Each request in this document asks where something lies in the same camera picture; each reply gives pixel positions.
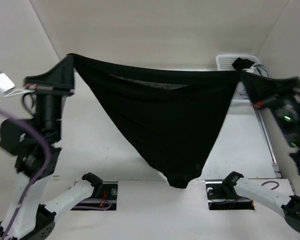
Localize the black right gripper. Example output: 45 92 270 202
237 68 300 145

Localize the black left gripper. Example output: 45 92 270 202
27 53 80 140

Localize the black tank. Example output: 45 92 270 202
232 57 255 71
73 54 239 189

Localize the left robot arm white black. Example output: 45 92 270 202
0 54 103 240

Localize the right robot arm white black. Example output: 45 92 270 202
221 70 300 234

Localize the grey tank top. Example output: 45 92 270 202
249 64 271 78

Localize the white plastic laundry basket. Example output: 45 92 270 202
215 53 261 105

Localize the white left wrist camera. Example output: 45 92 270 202
0 72 26 98

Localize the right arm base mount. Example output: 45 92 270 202
205 181 255 211

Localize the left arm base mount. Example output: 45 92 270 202
71 181 119 211

